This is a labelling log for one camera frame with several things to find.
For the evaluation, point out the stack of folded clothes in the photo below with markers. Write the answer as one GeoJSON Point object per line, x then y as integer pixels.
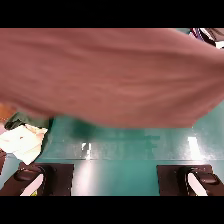
{"type": "Point", "coordinates": [211, 36]}

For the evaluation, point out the white garment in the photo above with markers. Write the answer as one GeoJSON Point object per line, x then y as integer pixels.
{"type": "Point", "coordinates": [23, 143]}

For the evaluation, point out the mauve T-shirt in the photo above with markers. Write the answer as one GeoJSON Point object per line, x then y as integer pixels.
{"type": "Point", "coordinates": [110, 73]}

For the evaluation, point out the brown garment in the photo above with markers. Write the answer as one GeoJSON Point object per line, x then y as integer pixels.
{"type": "Point", "coordinates": [6, 111]}

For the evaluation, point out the dark green garment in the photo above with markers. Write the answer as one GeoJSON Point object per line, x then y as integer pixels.
{"type": "Point", "coordinates": [23, 119]}

